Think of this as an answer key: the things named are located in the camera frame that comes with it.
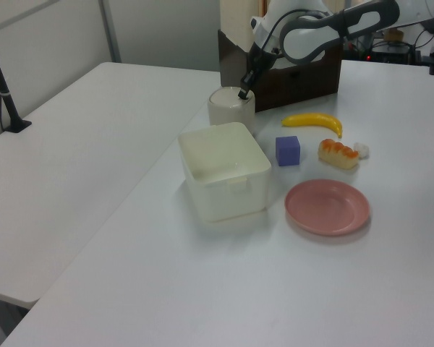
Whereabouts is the dark robot gripper body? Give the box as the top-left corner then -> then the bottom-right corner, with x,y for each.
247,41 -> 278,79

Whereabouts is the small white round trash can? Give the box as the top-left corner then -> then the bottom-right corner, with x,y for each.
206,86 -> 258,137

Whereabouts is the dark brown drawer box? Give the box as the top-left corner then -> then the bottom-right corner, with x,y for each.
217,28 -> 344,113

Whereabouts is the yellow toy banana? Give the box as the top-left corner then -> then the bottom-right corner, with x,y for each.
281,112 -> 344,140

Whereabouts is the purple foam cube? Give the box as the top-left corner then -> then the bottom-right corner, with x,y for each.
275,135 -> 302,168

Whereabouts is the white square plastic storage box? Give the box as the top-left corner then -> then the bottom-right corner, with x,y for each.
177,121 -> 273,223

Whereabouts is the toy bread with orange glaze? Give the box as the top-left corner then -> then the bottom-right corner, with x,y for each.
318,139 -> 360,171

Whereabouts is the black electronics box red light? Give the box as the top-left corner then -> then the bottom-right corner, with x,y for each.
369,42 -> 414,65

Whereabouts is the white crumpled paper ball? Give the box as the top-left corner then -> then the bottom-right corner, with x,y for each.
353,142 -> 371,160

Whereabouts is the pink plastic plate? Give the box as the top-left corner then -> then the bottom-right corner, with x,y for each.
284,179 -> 372,237

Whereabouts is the black clamped camera pole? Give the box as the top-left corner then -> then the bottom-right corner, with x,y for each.
0,26 -> 33,133

